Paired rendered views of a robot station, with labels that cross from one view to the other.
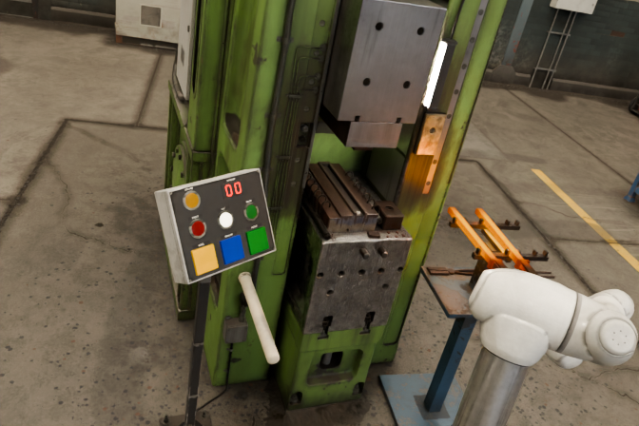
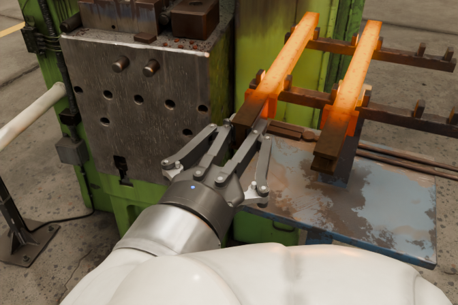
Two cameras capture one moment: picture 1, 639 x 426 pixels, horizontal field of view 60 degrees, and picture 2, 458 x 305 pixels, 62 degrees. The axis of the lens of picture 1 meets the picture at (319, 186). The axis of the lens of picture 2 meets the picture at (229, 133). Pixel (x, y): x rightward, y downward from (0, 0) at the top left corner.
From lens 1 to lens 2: 1.74 m
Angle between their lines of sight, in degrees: 35
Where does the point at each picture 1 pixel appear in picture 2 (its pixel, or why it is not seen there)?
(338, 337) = (146, 189)
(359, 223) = (129, 18)
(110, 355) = (41, 153)
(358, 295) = (150, 136)
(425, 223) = (303, 55)
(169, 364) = (73, 175)
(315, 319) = (102, 156)
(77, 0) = not seen: outside the picture
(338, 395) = not seen: hidden behind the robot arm
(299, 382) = (123, 231)
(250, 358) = not seen: hidden behind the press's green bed
